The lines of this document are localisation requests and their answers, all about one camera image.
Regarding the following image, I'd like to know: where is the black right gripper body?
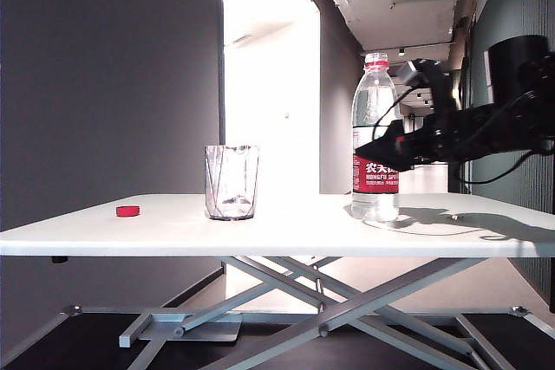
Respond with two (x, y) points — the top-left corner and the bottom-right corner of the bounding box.
(401, 116), (474, 164)

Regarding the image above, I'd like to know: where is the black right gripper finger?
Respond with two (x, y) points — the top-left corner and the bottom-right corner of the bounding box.
(355, 120), (414, 172)

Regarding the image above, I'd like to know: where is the clear red-label water bottle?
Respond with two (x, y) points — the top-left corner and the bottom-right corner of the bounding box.
(350, 52), (401, 223)

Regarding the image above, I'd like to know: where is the grey ceiling conduit pipe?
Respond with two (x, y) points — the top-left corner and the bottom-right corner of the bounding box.
(389, 0), (460, 10)

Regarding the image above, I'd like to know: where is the clear faceted glass cup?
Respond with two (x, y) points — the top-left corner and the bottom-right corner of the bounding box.
(204, 144), (260, 221)

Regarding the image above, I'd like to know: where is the black camera cable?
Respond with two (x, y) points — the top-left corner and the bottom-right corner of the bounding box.
(371, 86), (424, 144)

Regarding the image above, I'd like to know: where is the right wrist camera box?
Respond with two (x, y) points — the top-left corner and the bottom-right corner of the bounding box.
(396, 57), (459, 122)

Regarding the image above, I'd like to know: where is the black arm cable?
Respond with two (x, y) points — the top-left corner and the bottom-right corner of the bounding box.
(454, 148), (548, 185)

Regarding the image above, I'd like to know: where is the grey scissor table frame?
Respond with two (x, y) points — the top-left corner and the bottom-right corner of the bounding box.
(0, 256), (555, 370)

